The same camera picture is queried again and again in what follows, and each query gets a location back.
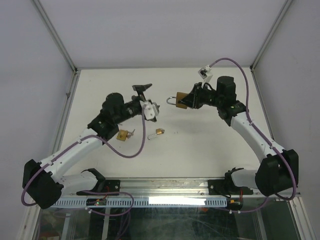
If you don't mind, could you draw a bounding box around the aluminium front rail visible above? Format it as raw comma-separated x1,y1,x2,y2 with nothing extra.
59,176,300,200

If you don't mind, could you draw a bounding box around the silver key set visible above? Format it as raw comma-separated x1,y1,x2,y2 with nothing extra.
126,129,135,139

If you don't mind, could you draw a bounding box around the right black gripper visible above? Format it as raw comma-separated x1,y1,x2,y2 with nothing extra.
177,82,222,110

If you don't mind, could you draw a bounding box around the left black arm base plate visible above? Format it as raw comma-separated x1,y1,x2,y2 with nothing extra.
76,179,121,196

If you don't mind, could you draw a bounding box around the small brass padlock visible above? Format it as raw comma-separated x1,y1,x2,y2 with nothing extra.
147,128,165,141

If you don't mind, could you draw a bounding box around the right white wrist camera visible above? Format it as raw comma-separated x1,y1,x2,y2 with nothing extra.
198,65,213,86

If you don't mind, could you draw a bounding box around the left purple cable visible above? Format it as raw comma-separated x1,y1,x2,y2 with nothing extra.
21,113,147,216

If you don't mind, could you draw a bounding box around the large brass padlock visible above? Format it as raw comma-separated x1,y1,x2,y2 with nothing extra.
116,129,129,142
166,92,188,109

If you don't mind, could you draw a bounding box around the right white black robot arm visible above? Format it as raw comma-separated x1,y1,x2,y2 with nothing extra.
177,76,299,197

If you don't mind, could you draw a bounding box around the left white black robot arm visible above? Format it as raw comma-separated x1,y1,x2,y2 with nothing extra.
21,83,159,210

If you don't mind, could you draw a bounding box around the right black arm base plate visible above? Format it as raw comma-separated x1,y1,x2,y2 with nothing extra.
207,179,254,197

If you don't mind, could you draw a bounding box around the slotted grey cable duct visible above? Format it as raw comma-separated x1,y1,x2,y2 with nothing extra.
53,196,227,209

